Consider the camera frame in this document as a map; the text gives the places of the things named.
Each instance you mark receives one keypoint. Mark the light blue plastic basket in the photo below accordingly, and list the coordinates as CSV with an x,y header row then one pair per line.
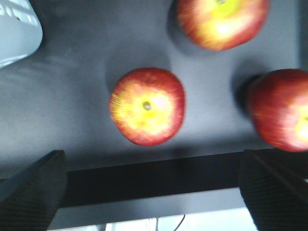
x,y
20,31

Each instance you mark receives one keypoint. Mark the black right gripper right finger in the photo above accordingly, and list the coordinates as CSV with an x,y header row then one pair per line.
x,y
276,197

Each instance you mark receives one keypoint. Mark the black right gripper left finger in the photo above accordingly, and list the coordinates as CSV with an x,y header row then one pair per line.
x,y
30,199

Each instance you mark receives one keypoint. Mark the black wooden display table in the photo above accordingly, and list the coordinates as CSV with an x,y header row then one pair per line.
x,y
57,98

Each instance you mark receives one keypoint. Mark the red apple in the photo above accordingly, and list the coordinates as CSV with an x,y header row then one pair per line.
x,y
278,105
148,105
220,25

